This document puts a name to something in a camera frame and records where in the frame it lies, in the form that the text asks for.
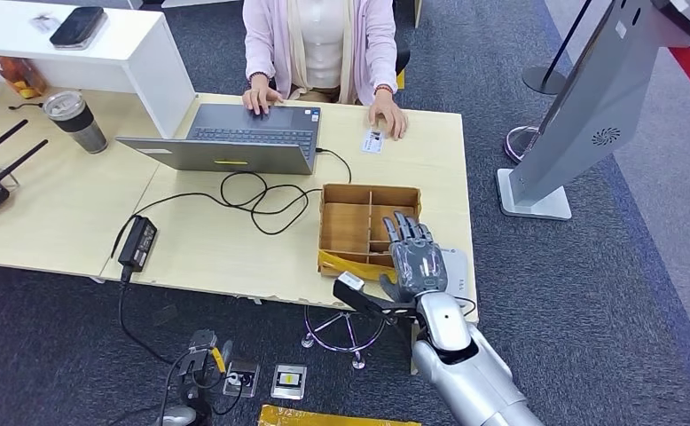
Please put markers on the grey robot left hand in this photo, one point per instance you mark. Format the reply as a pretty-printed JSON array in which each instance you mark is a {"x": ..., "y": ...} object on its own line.
[{"x": 204, "y": 400}]

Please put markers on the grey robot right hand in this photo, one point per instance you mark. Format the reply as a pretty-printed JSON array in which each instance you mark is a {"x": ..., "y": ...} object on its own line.
[{"x": 418, "y": 264}]

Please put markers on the person's right hand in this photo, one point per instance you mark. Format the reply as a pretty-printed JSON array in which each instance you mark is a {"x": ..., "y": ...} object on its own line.
[{"x": 260, "y": 99}]

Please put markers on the person's left hand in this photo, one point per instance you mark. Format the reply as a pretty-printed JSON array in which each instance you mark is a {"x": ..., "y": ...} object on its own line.
[{"x": 389, "y": 112}]

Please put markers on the white ID card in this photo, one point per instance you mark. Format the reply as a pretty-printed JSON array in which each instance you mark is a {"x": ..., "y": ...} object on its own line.
[{"x": 372, "y": 142}]

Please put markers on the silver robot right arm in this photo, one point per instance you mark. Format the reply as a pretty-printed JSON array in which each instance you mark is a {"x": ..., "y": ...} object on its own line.
[{"x": 468, "y": 370}]

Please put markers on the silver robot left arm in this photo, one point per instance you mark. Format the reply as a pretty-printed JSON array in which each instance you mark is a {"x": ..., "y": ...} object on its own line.
[{"x": 176, "y": 415}]

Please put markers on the white card reader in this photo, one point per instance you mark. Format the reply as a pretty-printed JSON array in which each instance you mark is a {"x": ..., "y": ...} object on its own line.
[{"x": 456, "y": 270}]

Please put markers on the person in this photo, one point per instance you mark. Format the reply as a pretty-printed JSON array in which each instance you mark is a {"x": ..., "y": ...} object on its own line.
[{"x": 321, "y": 41}]

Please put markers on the steel floor socket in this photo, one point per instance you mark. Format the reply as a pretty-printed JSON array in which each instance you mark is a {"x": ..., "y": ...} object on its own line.
[{"x": 241, "y": 378}]

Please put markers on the black office chair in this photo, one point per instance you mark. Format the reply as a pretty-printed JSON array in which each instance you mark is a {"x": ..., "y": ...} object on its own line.
[{"x": 402, "y": 59}]

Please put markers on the grey laptop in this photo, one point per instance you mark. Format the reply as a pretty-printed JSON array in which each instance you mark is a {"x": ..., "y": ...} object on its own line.
[{"x": 248, "y": 156}]

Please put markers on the wooden divided box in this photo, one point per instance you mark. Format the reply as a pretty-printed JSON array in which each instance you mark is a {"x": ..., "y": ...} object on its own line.
[{"x": 345, "y": 226}]

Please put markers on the steel floor box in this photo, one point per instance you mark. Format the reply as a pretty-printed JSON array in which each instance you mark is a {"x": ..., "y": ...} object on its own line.
[{"x": 288, "y": 381}]

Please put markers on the chrome stool base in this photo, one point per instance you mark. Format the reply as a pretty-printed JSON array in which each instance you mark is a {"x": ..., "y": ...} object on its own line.
[{"x": 351, "y": 347}]

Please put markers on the yellow tape sheet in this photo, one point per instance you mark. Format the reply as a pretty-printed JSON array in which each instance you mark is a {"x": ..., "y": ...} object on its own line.
[{"x": 321, "y": 417}]

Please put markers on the white desk shelf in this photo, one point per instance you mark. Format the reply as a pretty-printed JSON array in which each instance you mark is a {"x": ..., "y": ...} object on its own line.
[{"x": 133, "y": 53}]

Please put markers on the chrome stanchion base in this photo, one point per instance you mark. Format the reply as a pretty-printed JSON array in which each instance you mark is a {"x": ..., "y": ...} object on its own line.
[{"x": 519, "y": 144}]

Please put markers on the black power adapter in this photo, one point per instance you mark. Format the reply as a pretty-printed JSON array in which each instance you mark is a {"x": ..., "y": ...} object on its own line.
[{"x": 137, "y": 243}]

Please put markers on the steel tumbler with lid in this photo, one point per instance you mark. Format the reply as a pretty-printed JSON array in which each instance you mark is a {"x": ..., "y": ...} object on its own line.
[{"x": 79, "y": 127}]

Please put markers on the black phone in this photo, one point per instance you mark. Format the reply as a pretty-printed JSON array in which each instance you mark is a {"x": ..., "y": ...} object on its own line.
[{"x": 77, "y": 27}]

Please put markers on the silver kiosk stand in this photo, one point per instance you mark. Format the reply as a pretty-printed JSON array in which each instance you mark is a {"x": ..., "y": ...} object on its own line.
[{"x": 600, "y": 88}]

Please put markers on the clear plastic wrapper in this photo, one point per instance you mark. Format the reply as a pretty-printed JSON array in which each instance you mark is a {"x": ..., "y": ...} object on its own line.
[{"x": 44, "y": 23}]

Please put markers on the orange snack bag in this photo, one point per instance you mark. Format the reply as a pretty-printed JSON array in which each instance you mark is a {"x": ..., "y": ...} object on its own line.
[{"x": 20, "y": 77}]

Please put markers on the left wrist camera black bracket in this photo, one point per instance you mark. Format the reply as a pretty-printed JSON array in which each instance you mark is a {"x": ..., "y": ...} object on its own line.
[{"x": 202, "y": 342}]

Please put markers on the wrist camera black bracket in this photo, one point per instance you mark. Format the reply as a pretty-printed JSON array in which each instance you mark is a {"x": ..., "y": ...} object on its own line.
[
  {"x": 357, "y": 294},
  {"x": 202, "y": 342}
]

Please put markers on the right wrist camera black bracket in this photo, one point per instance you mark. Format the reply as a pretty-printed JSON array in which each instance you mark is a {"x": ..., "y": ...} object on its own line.
[{"x": 357, "y": 294}]

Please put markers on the black stanchion post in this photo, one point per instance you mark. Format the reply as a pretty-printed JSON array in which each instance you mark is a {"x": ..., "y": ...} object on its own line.
[{"x": 546, "y": 81}]

